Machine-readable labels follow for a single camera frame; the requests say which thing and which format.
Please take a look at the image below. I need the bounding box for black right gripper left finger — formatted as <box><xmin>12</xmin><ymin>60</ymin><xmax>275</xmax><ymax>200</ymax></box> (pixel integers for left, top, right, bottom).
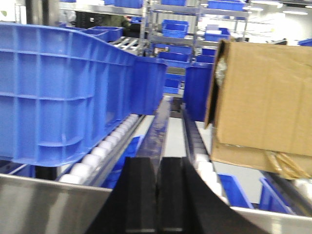
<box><xmin>86</xmin><ymin>157</ymin><xmax>156</xmax><ymax>234</ymax></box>

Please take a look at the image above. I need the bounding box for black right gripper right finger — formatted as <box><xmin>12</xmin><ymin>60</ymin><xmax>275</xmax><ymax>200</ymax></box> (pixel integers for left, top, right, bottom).
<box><xmin>157</xmin><ymin>157</ymin><xmax>266</xmax><ymax>234</ymax></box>

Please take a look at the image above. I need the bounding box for blue bin behind cardboard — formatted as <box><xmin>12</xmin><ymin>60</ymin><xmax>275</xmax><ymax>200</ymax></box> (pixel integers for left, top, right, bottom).
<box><xmin>183</xmin><ymin>62</ymin><xmax>213</xmax><ymax>122</ymax></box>

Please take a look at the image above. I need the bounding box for blue target bin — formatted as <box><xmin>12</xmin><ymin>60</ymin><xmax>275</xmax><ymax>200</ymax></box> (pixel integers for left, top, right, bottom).
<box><xmin>0</xmin><ymin>23</ymin><xmax>167</xmax><ymax>167</ymax></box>

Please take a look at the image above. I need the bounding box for blue bin on far rack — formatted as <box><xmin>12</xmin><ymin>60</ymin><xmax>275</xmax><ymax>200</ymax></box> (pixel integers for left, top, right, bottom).
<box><xmin>162</xmin><ymin>19</ymin><xmax>189</xmax><ymax>38</ymax></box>

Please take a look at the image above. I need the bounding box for white roller track right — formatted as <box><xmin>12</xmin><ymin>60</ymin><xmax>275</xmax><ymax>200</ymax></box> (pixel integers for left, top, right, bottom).
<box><xmin>191</xmin><ymin>121</ymin><xmax>229</xmax><ymax>205</ymax></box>

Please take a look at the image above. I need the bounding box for white roller track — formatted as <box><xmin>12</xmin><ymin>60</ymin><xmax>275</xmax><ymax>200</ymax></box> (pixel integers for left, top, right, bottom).
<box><xmin>57</xmin><ymin>114</ymin><xmax>144</xmax><ymax>187</ymax></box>
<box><xmin>191</xmin><ymin>121</ymin><xmax>229</xmax><ymax>205</ymax></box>

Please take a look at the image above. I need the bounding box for white roller track left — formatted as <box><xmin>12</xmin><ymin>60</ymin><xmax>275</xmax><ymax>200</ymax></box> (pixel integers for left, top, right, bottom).
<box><xmin>57</xmin><ymin>114</ymin><xmax>144</xmax><ymax>187</ymax></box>

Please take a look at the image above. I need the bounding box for brown cardboard box on rollers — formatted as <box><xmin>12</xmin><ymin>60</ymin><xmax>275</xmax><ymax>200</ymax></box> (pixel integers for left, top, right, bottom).
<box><xmin>205</xmin><ymin>39</ymin><xmax>312</xmax><ymax>179</ymax></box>

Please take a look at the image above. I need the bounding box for steel centre rail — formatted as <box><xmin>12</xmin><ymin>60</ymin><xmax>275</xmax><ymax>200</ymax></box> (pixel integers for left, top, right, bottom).
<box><xmin>136</xmin><ymin>96</ymin><xmax>173</xmax><ymax>170</ymax></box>

